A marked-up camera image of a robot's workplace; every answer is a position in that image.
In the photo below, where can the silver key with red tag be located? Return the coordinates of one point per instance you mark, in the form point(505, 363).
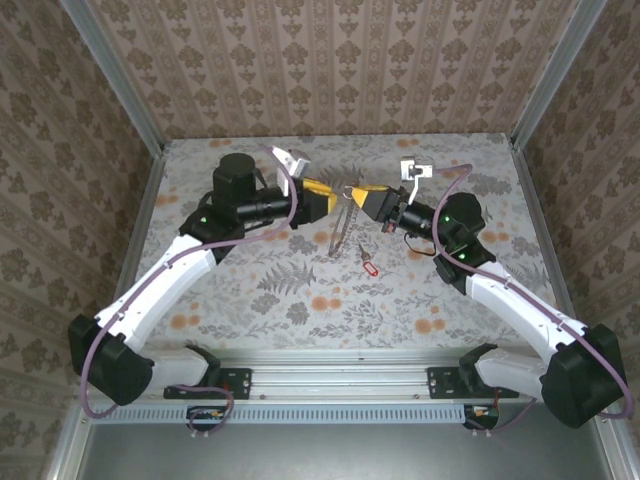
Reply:
point(370, 269)

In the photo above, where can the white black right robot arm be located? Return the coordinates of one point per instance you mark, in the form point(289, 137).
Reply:
point(520, 305)

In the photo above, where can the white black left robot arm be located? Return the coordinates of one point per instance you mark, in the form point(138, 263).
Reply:
point(165, 280)

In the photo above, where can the floral table cover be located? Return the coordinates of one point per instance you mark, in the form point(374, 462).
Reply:
point(350, 310)

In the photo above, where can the black wiring connector box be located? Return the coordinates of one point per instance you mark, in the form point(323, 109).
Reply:
point(482, 417)

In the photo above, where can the grey metal sheet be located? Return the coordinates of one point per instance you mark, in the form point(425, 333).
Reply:
point(320, 455)

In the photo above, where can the aluminium table side rail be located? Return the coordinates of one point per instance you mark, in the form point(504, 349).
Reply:
point(531, 190)
point(141, 225)

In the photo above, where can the aluminium frame corner post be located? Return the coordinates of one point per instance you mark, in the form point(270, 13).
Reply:
point(554, 75)
point(116, 75)

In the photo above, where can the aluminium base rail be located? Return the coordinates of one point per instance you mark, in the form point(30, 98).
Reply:
point(340, 382)

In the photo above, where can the aluminium lower frame bar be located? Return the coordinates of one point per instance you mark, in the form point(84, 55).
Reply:
point(617, 460)
point(62, 450)

